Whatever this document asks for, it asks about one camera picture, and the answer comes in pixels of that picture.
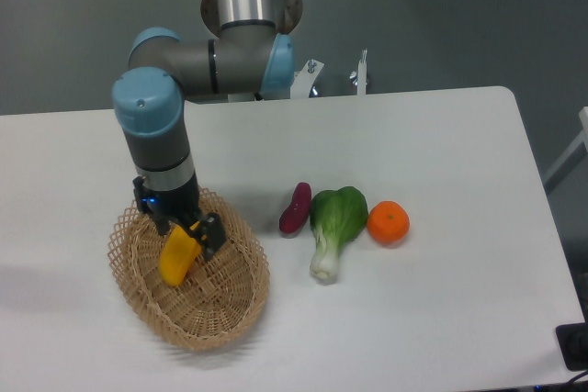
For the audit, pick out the white table leg frame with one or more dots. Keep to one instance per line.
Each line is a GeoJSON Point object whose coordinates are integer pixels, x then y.
{"type": "Point", "coordinates": [569, 159]}

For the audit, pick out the purple sweet potato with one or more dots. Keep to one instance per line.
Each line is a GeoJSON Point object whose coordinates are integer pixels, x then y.
{"type": "Point", "coordinates": [296, 213]}

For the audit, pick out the black device at table edge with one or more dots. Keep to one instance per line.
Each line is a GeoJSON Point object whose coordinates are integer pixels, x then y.
{"type": "Point", "coordinates": [572, 339]}

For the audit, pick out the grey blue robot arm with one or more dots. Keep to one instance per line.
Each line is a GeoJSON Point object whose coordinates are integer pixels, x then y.
{"type": "Point", "coordinates": [248, 55]}

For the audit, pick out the orange tangerine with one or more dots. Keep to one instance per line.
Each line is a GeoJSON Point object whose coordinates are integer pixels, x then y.
{"type": "Point", "coordinates": [388, 223]}

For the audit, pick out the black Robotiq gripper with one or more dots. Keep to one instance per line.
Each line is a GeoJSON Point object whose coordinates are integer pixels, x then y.
{"type": "Point", "coordinates": [181, 205]}

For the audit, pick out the woven wicker basket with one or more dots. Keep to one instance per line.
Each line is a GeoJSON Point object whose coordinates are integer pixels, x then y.
{"type": "Point", "coordinates": [218, 302]}

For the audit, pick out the yellow mango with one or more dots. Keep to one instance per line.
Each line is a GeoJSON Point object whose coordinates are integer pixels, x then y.
{"type": "Point", "coordinates": [180, 251]}

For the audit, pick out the green bok choy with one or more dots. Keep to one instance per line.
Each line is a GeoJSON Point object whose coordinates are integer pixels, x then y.
{"type": "Point", "coordinates": [337, 217]}

